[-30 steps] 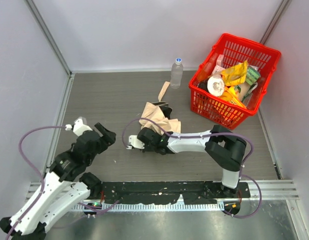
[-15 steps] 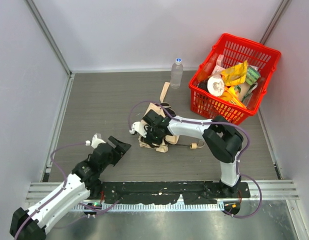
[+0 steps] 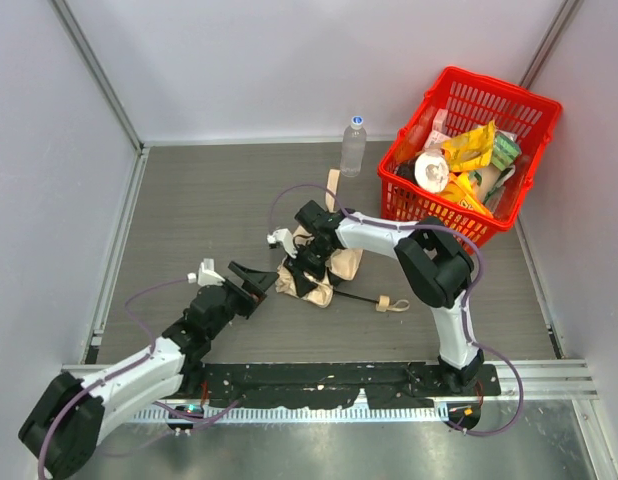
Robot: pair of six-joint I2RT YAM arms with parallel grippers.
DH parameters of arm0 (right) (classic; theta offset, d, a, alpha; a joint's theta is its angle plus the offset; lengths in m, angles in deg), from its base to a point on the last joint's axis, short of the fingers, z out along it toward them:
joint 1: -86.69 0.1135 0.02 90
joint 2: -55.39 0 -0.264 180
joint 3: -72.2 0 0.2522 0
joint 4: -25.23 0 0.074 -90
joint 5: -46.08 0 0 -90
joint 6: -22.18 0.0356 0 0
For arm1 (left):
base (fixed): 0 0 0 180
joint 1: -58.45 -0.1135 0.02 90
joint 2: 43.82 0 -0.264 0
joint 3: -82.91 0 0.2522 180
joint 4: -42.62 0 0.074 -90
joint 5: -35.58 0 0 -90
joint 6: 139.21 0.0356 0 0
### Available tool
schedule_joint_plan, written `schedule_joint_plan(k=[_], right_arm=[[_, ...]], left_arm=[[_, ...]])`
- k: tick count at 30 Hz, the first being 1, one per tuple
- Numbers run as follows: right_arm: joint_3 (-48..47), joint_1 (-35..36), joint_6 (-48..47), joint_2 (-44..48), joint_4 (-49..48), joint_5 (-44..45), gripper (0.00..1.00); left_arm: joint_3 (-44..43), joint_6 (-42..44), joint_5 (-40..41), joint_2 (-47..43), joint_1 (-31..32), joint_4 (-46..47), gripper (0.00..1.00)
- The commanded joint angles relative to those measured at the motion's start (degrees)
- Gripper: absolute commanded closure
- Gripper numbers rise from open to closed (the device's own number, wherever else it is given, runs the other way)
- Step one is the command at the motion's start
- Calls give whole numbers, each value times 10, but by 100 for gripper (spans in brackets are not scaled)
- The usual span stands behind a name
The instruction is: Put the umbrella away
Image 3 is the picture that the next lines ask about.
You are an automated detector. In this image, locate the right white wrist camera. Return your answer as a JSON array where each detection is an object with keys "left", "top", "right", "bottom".
[{"left": 266, "top": 228, "right": 298, "bottom": 258}]

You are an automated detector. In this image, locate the white box in basket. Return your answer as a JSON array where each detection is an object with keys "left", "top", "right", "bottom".
[{"left": 423, "top": 109, "right": 450, "bottom": 150}]

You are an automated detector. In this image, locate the red plastic basket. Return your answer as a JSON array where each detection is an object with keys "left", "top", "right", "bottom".
[{"left": 377, "top": 65, "right": 563, "bottom": 249}]

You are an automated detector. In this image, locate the white slotted cable duct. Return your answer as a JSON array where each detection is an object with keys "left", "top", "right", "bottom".
[{"left": 128, "top": 403, "right": 450, "bottom": 426}]

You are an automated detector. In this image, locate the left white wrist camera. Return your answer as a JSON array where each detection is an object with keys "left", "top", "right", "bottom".
[{"left": 186, "top": 258, "right": 225, "bottom": 287}]

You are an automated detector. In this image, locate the yellow snack bag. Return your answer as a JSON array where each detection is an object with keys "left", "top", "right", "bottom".
[{"left": 441, "top": 121, "right": 497, "bottom": 173}]

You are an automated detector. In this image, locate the beige folding umbrella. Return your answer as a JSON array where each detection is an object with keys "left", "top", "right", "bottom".
[{"left": 268, "top": 169, "right": 410, "bottom": 313}]

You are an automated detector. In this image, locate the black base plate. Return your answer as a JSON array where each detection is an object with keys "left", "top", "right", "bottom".
[{"left": 159, "top": 361, "right": 501, "bottom": 410}]

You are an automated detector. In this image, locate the purple cable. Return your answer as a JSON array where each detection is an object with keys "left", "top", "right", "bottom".
[
  {"left": 36, "top": 278, "right": 240, "bottom": 469},
  {"left": 268, "top": 183, "right": 526, "bottom": 439}
]

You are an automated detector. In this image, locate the clear water bottle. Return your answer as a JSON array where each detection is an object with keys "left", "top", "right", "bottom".
[{"left": 340, "top": 115, "right": 367, "bottom": 178}]

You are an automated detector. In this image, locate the beige cup in basket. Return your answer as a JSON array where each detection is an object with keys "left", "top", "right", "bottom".
[{"left": 469, "top": 165, "right": 515, "bottom": 203}]

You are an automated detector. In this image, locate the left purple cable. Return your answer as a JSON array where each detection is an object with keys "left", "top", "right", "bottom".
[{"left": 36, "top": 278, "right": 240, "bottom": 469}]

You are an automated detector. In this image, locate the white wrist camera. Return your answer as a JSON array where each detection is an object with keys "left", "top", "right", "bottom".
[
  {"left": 186, "top": 258, "right": 225, "bottom": 287},
  {"left": 266, "top": 228, "right": 298, "bottom": 258}
]

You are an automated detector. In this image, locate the orange snack bag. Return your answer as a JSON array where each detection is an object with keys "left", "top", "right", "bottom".
[{"left": 439, "top": 172, "right": 493, "bottom": 218}]

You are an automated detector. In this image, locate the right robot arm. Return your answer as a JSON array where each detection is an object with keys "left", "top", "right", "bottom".
[{"left": 284, "top": 201, "right": 484, "bottom": 393}]

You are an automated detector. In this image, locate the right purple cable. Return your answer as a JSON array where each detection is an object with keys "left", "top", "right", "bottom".
[{"left": 268, "top": 183, "right": 526, "bottom": 439}]

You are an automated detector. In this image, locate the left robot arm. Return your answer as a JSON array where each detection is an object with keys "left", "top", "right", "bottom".
[{"left": 18, "top": 259, "right": 278, "bottom": 479}]

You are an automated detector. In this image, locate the green carton box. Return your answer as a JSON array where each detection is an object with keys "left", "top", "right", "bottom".
[{"left": 491, "top": 131, "right": 522, "bottom": 171}]

